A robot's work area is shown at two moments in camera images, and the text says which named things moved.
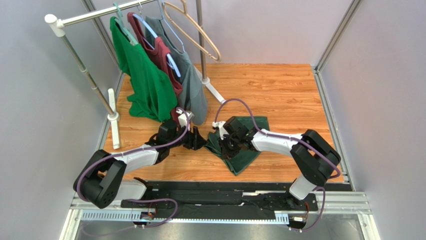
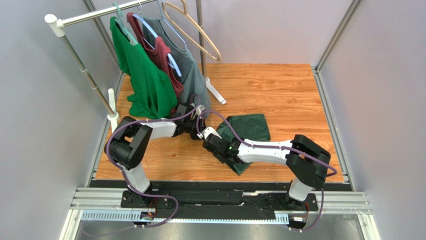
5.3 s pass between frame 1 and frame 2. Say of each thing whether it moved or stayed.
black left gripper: moved
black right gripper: moved
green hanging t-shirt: stayed
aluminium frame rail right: stayed
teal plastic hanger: stayed
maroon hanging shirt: stayed
